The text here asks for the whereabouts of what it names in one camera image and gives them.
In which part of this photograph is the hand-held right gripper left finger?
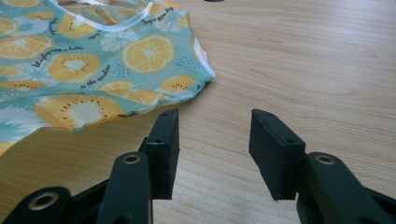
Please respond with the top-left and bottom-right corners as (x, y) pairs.
(96, 108), (181, 224)

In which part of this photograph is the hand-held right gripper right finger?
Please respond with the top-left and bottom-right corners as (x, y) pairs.
(248, 108), (394, 224)

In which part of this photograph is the teal fruit print bag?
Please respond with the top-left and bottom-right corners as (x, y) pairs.
(0, 0), (217, 157)

